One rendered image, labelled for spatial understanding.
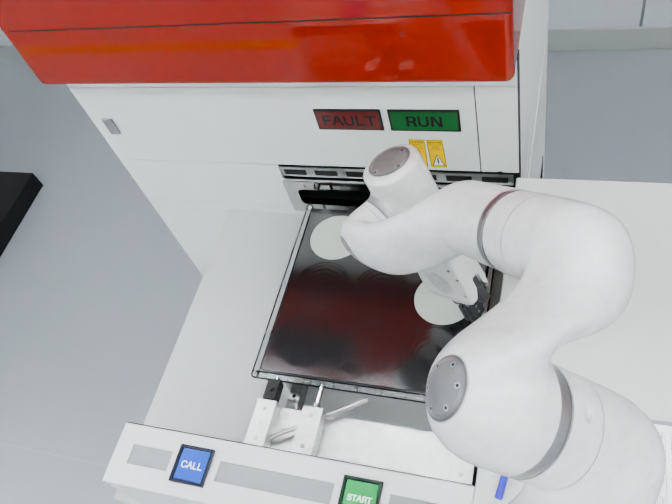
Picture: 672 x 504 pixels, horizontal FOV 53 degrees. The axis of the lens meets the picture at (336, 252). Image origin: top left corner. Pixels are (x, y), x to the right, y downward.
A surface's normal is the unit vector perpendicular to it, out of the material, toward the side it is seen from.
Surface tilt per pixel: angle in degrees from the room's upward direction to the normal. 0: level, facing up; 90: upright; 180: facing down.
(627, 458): 52
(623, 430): 45
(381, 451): 0
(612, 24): 90
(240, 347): 0
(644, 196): 0
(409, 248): 69
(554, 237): 32
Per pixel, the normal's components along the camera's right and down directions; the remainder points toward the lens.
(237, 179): -0.24, 0.82
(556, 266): -0.57, -0.59
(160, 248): -0.22, -0.56
